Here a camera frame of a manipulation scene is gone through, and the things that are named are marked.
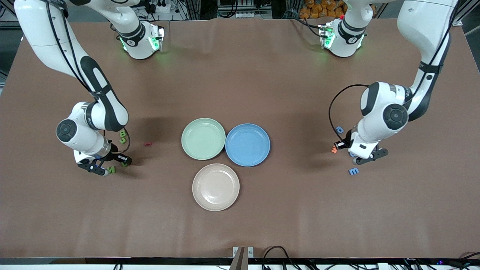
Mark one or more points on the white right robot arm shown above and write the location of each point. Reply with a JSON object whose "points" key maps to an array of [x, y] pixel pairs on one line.
{"points": [[33, 22]]}

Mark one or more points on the aluminium frame profile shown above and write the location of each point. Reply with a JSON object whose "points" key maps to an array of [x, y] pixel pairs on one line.
{"points": [[467, 11]]}

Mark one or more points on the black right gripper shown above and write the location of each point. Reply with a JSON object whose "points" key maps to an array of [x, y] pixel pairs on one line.
{"points": [[117, 157]]}

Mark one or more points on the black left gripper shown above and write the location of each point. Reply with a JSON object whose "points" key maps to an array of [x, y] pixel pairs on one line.
{"points": [[347, 140]]}

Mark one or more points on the white table edge rail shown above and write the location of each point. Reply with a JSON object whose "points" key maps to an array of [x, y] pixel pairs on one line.
{"points": [[56, 267]]}

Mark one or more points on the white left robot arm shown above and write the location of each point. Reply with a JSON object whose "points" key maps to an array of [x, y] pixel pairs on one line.
{"points": [[423, 22]]}

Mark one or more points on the green foam letter N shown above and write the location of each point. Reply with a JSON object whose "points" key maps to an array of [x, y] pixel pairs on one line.
{"points": [[111, 170]]}

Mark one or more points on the small white power strip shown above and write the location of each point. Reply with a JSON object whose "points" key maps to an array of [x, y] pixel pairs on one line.
{"points": [[245, 15]]}

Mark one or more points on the blue foam letter E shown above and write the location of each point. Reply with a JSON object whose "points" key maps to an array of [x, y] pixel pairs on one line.
{"points": [[353, 171]]}

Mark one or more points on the pile of orange objects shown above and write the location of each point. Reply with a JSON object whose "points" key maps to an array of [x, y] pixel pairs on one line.
{"points": [[318, 9]]}

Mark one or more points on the white power strip with plugs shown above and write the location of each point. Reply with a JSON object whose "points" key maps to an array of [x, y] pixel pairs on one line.
{"points": [[165, 8]]}

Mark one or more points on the blue plate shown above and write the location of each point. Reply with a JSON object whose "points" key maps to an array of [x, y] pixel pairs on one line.
{"points": [[247, 144]]}

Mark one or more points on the brown table cover sheet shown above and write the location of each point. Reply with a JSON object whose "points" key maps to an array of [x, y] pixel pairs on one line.
{"points": [[240, 75]]}

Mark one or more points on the blue foam letter g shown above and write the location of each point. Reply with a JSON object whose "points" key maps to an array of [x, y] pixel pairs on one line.
{"points": [[339, 129]]}

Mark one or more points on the light green plate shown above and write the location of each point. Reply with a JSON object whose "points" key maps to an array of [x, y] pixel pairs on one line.
{"points": [[203, 139]]}

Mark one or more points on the beige plate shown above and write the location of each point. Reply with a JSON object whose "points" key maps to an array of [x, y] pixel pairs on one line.
{"points": [[215, 187]]}

